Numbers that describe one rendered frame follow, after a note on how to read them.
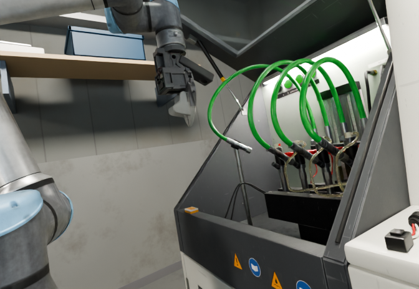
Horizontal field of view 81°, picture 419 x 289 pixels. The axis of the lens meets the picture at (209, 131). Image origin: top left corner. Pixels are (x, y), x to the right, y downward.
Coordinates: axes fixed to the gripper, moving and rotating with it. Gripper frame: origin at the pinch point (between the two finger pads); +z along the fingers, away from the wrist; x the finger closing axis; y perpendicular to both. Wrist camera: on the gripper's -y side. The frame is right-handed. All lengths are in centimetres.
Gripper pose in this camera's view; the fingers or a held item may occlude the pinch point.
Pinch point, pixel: (191, 121)
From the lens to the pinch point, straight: 66.6
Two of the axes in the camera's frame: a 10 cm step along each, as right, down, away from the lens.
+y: -8.6, 1.1, -5.0
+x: 4.8, -1.6, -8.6
